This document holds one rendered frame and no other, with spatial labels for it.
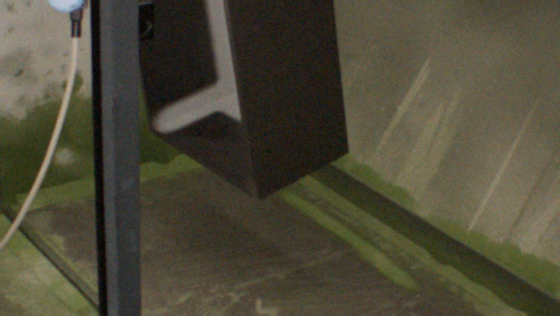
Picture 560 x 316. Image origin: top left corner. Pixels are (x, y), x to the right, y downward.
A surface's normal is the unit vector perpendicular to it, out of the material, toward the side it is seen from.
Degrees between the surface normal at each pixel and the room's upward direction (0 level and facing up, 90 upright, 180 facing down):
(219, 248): 0
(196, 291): 0
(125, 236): 90
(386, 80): 57
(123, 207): 90
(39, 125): 90
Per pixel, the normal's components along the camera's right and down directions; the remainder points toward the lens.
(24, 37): 0.58, 0.36
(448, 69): -0.65, -0.32
